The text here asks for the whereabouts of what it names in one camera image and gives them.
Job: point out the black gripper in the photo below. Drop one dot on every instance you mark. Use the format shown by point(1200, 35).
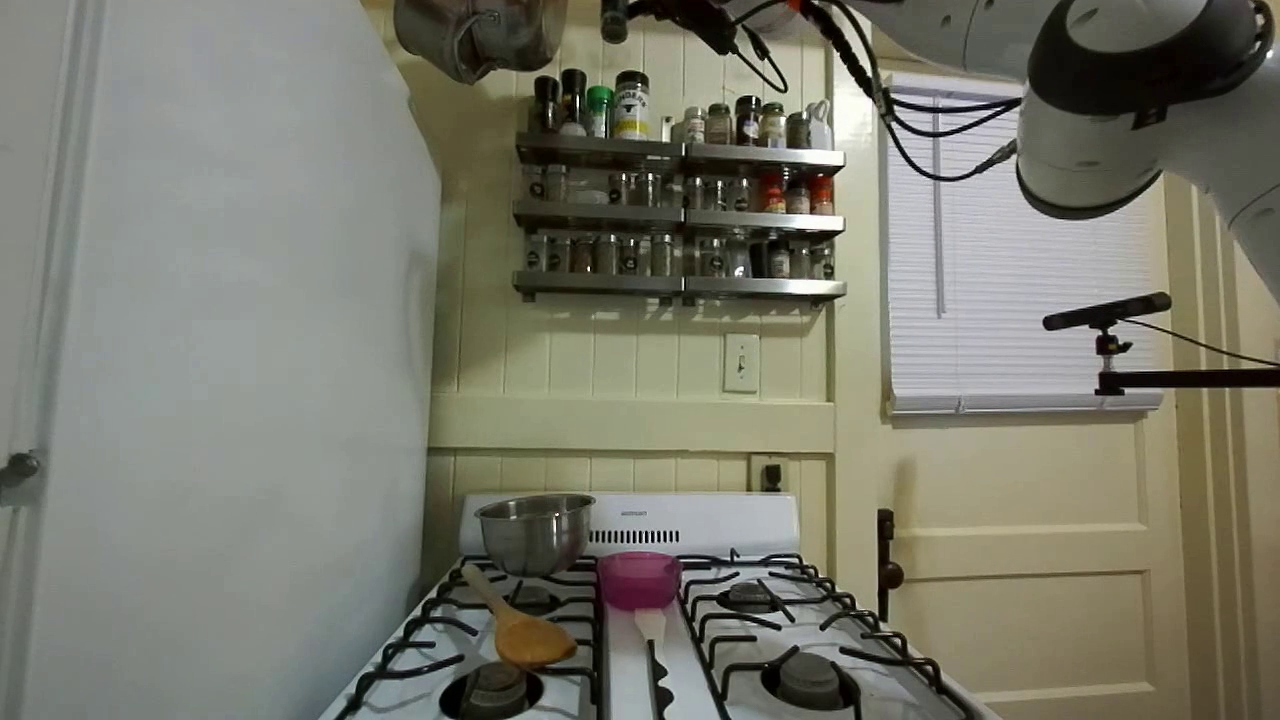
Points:
point(703, 23)

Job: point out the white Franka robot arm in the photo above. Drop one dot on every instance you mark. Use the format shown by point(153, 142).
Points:
point(1145, 121)

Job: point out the large white label spice jar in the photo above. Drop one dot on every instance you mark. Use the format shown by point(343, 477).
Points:
point(634, 108)

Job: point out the green lid spice jar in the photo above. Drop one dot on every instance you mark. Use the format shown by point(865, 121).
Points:
point(603, 113)

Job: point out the black lid spice jar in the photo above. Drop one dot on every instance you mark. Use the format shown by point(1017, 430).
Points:
point(545, 107)
point(575, 107)

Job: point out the small glass spice jar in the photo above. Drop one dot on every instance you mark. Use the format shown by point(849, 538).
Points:
point(803, 131)
point(738, 256)
point(792, 263)
point(721, 125)
point(689, 131)
point(773, 125)
point(823, 263)

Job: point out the dark spice jar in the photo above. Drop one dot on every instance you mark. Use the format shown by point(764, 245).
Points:
point(749, 121)
point(762, 256)

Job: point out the red spice jar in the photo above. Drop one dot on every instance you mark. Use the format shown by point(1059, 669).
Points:
point(823, 193)
point(773, 193)

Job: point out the white window blind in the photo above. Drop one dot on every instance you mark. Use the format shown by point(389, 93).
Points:
point(986, 292)

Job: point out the white refrigerator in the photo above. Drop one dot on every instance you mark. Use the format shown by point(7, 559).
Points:
point(226, 372)

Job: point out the pink cup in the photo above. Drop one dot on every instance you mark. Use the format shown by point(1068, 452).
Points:
point(639, 582)

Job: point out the round stove burner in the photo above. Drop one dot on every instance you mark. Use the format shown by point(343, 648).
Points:
point(488, 690)
point(749, 597)
point(537, 597)
point(809, 679)

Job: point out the wooden spoon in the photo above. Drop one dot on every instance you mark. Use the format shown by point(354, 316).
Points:
point(524, 636)

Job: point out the black stove grate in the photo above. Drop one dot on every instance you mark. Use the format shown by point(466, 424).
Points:
point(826, 626)
point(442, 626)

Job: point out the cream panel door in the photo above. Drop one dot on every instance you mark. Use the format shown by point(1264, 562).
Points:
point(1024, 532)

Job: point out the white gas stove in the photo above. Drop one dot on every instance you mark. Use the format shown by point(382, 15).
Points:
point(643, 665)

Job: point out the metal wall spice rack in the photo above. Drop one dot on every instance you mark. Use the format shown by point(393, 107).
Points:
point(665, 281)

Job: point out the white light switch plate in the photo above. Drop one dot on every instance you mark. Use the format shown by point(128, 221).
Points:
point(741, 362)

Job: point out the black wall outlet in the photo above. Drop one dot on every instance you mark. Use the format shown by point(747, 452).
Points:
point(770, 477)

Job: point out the black camera on stand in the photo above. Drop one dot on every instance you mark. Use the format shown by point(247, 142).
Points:
point(1105, 312)

